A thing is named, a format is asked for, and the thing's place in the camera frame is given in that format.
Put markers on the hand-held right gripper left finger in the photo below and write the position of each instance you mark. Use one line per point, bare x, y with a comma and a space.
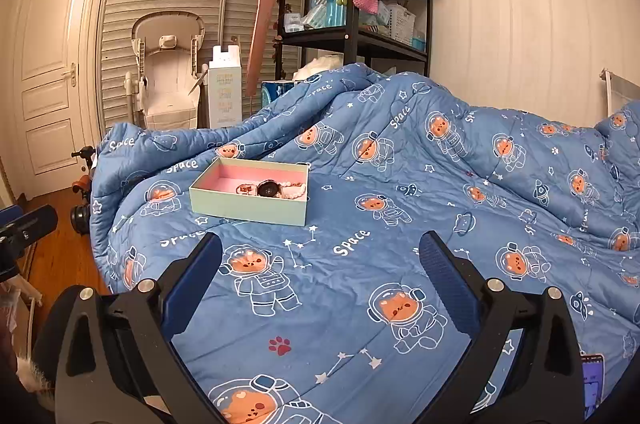
192, 284

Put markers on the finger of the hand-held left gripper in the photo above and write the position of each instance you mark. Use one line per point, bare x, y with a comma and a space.
30, 224

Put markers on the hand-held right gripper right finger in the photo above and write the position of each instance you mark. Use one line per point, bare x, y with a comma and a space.
450, 284

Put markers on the pale green jewelry box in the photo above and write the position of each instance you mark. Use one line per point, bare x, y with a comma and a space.
250, 206

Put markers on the rose gold wristwatch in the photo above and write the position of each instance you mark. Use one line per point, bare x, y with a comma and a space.
267, 189

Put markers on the black orange toy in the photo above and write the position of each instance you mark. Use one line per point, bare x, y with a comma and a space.
82, 204

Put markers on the blue astronaut bear blanket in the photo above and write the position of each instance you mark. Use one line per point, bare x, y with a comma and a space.
425, 179

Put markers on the white panelled door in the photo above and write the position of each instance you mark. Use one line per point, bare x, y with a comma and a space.
50, 54

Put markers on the smartphone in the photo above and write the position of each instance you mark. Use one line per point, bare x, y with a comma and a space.
593, 386

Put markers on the tall white carton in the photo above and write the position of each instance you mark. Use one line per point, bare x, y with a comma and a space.
225, 89

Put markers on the white baby high chair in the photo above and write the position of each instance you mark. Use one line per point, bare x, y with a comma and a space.
167, 79

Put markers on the white plastic bag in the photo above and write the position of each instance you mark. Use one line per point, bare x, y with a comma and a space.
320, 66

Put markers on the white metal rack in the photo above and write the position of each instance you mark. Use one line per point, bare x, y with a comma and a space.
620, 94

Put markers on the white plastic basket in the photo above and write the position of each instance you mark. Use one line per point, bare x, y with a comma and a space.
401, 24

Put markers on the blue packets on shelf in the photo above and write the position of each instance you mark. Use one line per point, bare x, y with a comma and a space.
325, 11

